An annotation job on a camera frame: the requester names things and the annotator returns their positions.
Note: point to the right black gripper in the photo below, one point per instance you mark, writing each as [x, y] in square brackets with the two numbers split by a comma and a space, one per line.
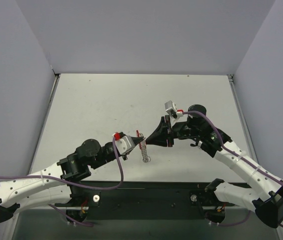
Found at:
[168, 133]

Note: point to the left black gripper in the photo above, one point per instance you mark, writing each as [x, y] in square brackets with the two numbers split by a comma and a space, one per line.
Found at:
[123, 155]

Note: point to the metal chain keyring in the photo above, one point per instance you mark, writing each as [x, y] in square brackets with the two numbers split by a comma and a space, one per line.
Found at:
[145, 157]

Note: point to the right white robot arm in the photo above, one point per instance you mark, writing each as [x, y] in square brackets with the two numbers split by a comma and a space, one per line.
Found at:
[264, 196]

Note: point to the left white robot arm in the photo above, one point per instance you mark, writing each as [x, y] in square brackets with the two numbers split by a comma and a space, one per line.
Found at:
[60, 183]

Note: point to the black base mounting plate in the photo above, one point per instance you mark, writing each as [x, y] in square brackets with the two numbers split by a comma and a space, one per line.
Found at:
[146, 201]

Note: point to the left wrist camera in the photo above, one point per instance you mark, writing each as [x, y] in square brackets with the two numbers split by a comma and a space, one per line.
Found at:
[125, 144]

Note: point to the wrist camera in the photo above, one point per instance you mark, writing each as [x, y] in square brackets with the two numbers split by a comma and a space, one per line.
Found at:
[171, 109]
[125, 144]

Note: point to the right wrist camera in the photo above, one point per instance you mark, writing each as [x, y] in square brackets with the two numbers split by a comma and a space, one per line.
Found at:
[171, 109]

